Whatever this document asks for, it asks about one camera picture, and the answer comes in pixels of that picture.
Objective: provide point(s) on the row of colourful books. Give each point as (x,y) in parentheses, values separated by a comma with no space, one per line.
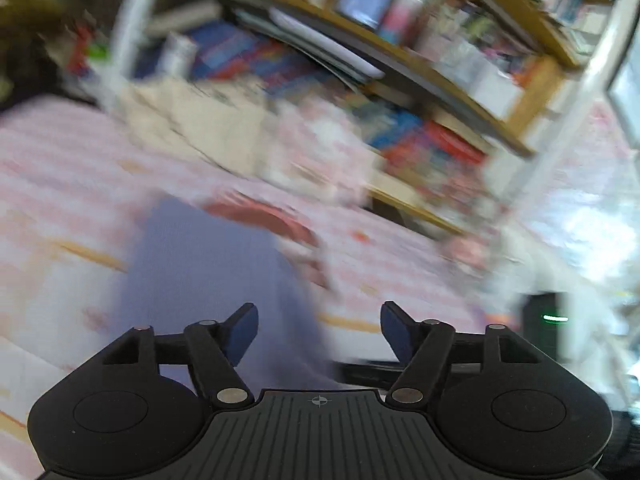
(310,75)

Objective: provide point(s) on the pink and purple sweater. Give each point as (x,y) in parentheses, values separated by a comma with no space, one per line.
(200,270)

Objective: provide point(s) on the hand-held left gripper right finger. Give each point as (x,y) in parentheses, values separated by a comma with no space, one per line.
(396,332)

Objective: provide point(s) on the red box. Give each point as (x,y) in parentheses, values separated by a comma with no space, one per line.
(440,147)

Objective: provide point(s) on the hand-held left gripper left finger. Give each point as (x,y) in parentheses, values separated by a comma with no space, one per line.
(242,332)

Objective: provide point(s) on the cream tote bag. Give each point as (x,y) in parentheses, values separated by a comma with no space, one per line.
(200,120)

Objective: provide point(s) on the white bookshelf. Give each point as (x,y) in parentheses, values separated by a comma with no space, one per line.
(500,110)

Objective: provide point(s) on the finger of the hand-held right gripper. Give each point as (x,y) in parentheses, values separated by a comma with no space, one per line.
(365,374)

